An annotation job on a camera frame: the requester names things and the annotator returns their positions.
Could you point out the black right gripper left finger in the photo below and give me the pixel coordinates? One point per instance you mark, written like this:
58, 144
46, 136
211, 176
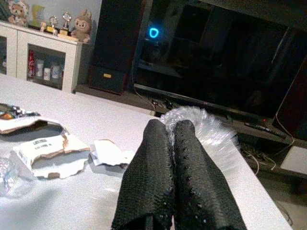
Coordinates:
148, 179

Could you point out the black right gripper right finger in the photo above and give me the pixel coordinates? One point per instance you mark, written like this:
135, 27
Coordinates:
201, 191

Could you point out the clear plastic bag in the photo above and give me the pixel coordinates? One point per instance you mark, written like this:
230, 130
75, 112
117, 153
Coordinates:
211, 129

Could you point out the white paper scrap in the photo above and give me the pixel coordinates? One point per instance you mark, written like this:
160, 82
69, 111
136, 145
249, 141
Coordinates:
110, 153

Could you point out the black remote control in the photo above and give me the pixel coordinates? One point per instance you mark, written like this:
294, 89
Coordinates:
263, 129

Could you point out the torn white printed box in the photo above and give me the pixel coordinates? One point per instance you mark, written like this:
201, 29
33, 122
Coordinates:
43, 148

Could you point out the black flat television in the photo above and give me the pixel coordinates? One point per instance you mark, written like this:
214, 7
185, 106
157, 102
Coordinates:
227, 72

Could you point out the black floor speaker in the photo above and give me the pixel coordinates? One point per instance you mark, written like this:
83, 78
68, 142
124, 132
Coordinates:
115, 36
295, 107

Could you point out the torn white cardboard envelope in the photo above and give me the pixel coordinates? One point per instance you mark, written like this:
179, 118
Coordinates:
21, 123

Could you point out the clear bottle with blue label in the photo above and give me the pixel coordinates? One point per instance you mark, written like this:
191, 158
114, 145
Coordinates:
9, 175

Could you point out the black snack wrapper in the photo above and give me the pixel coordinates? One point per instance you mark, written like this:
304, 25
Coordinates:
14, 111

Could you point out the brown rabbit plush toy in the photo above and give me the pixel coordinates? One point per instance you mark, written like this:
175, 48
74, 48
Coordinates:
81, 25

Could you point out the small trophy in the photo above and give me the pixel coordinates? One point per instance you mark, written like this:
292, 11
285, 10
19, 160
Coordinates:
65, 25
53, 24

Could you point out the white glass-door cabinet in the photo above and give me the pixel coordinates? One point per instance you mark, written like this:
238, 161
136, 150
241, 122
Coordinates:
21, 48

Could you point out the small pale figurine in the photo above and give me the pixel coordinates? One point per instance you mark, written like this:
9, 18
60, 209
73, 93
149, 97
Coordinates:
43, 26

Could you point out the bear plush toy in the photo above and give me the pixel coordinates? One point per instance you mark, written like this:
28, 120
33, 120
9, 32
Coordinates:
18, 12

